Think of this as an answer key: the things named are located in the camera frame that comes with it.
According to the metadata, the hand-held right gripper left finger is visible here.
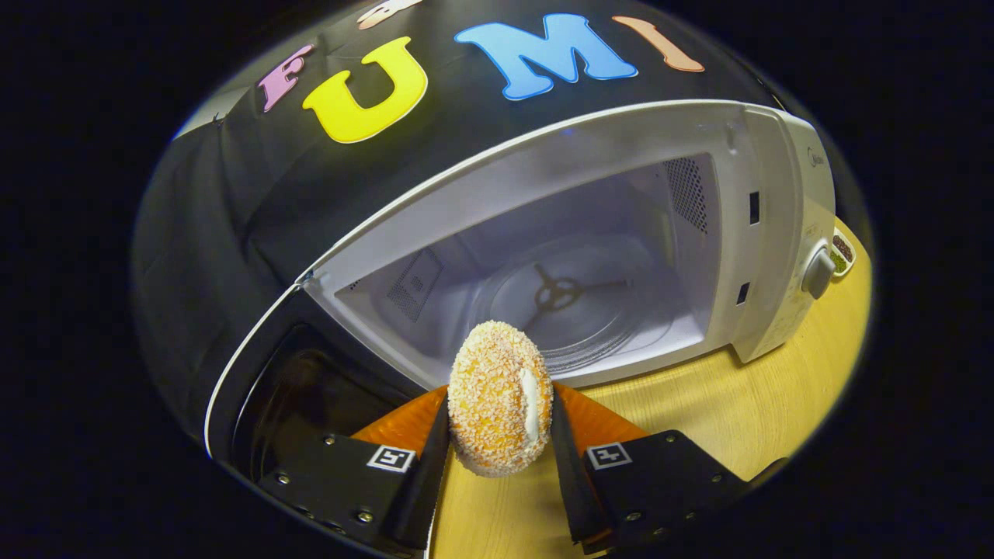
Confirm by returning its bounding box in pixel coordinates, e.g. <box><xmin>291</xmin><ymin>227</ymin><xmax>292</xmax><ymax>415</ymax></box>
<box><xmin>259</xmin><ymin>386</ymin><xmax>453</xmax><ymax>554</ymax></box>

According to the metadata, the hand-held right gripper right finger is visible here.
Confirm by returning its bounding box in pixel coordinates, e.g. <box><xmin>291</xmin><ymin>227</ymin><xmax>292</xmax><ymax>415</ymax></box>
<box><xmin>550</xmin><ymin>382</ymin><xmax>751</xmax><ymax>554</ymax></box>

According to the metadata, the round sesame bread bun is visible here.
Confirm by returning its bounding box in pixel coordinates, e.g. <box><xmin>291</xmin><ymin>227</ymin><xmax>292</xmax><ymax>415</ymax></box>
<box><xmin>447</xmin><ymin>320</ymin><xmax>554</xmax><ymax>478</ymax></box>

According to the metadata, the white microwave oven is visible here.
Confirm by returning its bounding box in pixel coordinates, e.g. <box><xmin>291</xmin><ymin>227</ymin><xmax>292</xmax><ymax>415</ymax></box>
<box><xmin>203</xmin><ymin>99</ymin><xmax>839</xmax><ymax>486</ymax></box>

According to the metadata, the glass microwave turntable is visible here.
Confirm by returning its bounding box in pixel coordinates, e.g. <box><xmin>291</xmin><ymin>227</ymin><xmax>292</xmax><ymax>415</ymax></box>
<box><xmin>472</xmin><ymin>231</ymin><xmax>678</xmax><ymax>367</ymax></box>

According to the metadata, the white divided plate with beans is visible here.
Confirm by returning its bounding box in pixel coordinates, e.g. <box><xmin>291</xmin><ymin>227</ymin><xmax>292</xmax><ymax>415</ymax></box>
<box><xmin>828</xmin><ymin>231</ymin><xmax>857</xmax><ymax>280</ymax></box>

